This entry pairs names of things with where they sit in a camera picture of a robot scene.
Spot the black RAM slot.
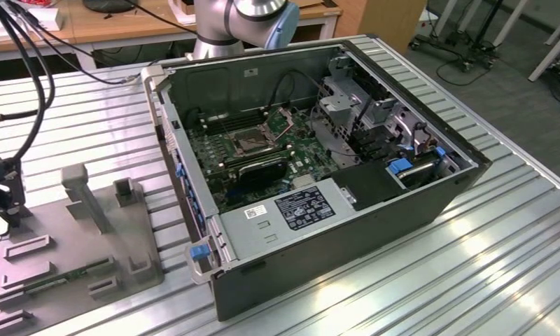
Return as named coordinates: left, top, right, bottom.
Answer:
left=203, top=117, right=269, bottom=133
left=213, top=148, right=293, bottom=167
left=200, top=110, right=267, bottom=125
left=207, top=155, right=263, bottom=174

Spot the CPU socket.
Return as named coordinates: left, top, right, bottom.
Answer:
left=231, top=127, right=275, bottom=157

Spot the grey parts rack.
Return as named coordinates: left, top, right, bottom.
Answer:
left=0, top=162, right=167, bottom=335

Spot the green RAM stick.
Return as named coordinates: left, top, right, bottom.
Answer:
left=23, top=258, right=116, bottom=293

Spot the blue case latch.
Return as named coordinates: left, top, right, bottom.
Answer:
left=188, top=244, right=211, bottom=263

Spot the white box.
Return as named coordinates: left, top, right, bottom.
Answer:
left=25, top=6, right=61, bottom=31

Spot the grey power supply with label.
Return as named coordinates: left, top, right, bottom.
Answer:
left=212, top=178, right=359, bottom=272

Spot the wooden desk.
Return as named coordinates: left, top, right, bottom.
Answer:
left=0, top=0, right=344, bottom=71

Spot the black rounded fan shroud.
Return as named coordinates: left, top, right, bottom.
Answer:
left=236, top=157, right=291, bottom=186

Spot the metal socket cover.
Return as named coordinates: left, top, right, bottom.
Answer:
left=272, top=106, right=303, bottom=123

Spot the green motherboard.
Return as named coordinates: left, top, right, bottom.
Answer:
left=185, top=104, right=337, bottom=211

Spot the black open PC case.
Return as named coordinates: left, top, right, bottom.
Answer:
left=139, top=33, right=494, bottom=323

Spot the grey metal drive cage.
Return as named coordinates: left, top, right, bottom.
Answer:
left=316, top=55, right=403, bottom=141

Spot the black disk bay cover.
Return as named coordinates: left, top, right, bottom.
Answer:
left=331, top=162, right=408, bottom=211

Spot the hard disk in blue carrier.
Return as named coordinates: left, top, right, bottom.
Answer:
left=384, top=157, right=438, bottom=190

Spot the wooden cabinet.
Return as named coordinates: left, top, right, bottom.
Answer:
left=340, top=0, right=428, bottom=55

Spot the black wheeled stand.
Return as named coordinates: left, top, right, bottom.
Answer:
left=410, top=0, right=503, bottom=73

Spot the white desk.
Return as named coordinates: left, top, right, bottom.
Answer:
left=428, top=0, right=560, bottom=83

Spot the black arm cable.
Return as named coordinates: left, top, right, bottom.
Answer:
left=0, top=0, right=48, bottom=169
left=1, top=0, right=57, bottom=118

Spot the cable with silver plug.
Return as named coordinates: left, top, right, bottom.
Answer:
left=4, top=0, right=139, bottom=87

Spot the wire locking lever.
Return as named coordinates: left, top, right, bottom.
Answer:
left=216, top=115, right=235, bottom=138

